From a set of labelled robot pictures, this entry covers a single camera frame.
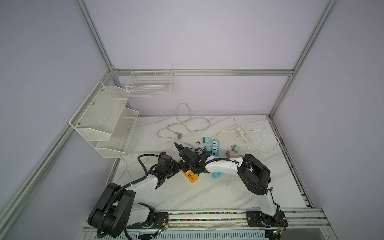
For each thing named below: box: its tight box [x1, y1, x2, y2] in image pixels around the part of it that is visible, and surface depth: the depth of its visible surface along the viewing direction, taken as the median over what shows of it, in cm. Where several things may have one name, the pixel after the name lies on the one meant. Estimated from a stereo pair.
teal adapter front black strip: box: [204, 145, 212, 154], surface depth 100 cm
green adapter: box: [231, 144, 241, 153], surface depth 102 cm
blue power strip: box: [211, 139, 220, 157], surface depth 100 cm
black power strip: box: [195, 147, 204, 156], surface depth 98 cm
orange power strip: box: [181, 169, 199, 184], surface depth 88 cm
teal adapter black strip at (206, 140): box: [202, 136, 211, 144], surface depth 106 cm
